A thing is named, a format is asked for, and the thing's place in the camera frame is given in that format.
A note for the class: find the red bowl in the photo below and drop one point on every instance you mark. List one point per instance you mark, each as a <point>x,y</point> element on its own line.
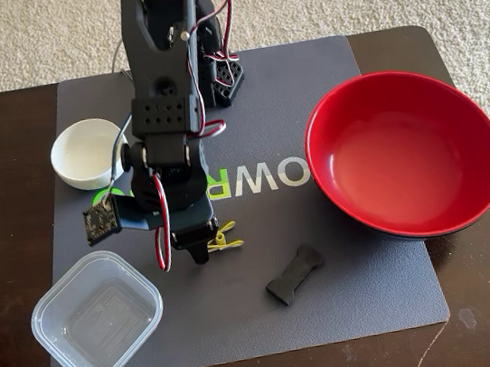
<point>406,161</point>

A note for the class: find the clear plastic container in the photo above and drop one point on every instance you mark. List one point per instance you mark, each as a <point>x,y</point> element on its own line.
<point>96,323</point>

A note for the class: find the small white bowl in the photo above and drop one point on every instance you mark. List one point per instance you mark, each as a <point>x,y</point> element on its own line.
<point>81,156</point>

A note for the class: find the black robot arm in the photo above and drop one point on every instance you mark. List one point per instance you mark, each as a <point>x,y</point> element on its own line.
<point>152,46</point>

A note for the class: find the grey mat with ROBO print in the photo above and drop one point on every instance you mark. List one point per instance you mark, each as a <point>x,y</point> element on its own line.
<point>246,320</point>

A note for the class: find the dark blue-black gripper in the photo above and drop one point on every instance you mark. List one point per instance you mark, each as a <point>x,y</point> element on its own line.
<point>194,238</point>

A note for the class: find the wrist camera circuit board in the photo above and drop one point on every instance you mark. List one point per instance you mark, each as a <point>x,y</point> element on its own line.
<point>100,222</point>

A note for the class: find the black bow-tie shaped block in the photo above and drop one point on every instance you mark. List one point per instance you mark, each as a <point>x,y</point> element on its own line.
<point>294,274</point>

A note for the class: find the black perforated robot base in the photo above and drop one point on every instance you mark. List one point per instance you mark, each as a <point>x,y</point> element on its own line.
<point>226,81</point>

